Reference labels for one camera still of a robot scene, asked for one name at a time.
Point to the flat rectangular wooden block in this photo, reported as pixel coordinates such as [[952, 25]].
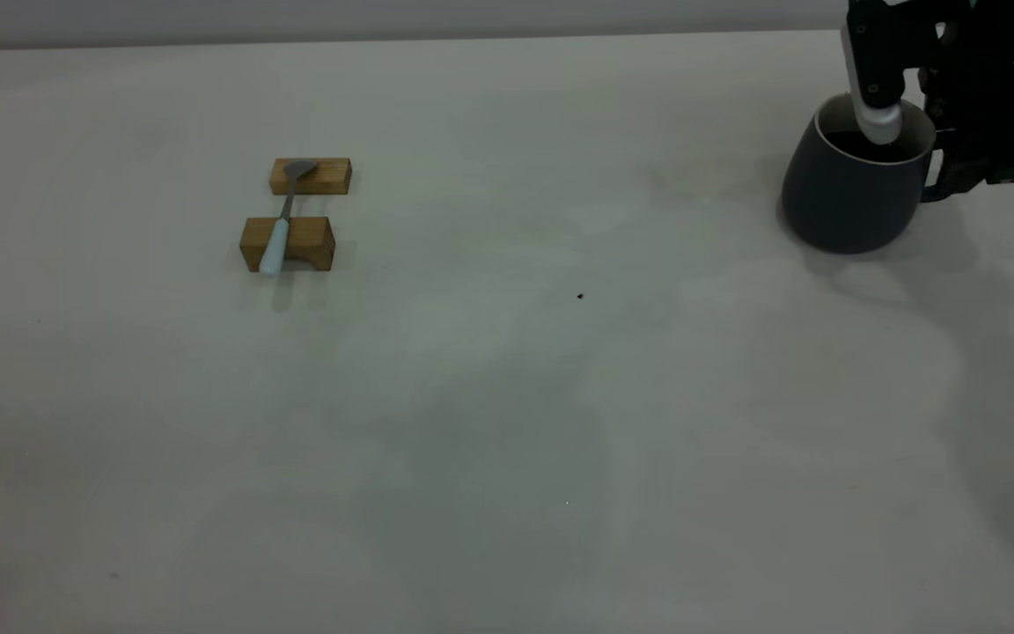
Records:
[[333, 177]]

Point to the arched wooden block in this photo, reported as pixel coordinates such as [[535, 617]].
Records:
[[310, 236]]

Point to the dark grey ceramic mug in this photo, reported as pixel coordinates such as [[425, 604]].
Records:
[[841, 202]]

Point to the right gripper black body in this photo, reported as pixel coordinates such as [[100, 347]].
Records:
[[1009, 31]]

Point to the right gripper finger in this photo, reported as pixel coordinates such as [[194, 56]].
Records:
[[877, 70], [987, 132]]

